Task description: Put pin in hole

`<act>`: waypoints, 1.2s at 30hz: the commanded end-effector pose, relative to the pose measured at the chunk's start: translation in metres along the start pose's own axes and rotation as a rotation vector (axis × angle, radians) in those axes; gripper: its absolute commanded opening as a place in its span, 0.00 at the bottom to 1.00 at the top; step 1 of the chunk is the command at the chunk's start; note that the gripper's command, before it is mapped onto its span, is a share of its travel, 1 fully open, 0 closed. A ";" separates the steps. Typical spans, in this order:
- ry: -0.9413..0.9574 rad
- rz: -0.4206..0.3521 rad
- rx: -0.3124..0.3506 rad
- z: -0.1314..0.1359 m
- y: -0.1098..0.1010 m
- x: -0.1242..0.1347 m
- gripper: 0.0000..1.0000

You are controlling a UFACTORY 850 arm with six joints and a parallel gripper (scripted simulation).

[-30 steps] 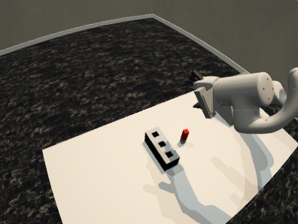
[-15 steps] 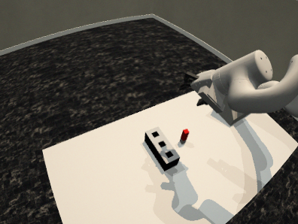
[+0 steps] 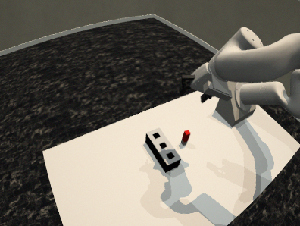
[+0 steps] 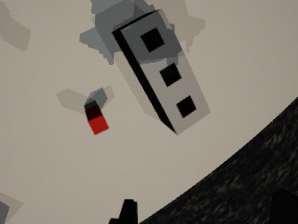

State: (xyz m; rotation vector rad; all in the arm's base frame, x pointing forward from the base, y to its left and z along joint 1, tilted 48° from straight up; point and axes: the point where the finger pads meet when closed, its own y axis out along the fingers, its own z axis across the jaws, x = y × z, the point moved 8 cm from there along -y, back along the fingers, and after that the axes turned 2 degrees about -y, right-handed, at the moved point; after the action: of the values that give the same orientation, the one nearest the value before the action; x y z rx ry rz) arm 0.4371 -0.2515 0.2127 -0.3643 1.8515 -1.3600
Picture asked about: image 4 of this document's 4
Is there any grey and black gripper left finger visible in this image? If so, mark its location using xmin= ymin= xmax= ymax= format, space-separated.
xmin=108 ymin=199 xmax=138 ymax=224

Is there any beige block with square holes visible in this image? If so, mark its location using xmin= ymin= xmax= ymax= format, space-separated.
xmin=112 ymin=9 xmax=211 ymax=135

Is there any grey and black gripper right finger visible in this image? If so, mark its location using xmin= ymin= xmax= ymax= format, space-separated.
xmin=269 ymin=188 xmax=298 ymax=224

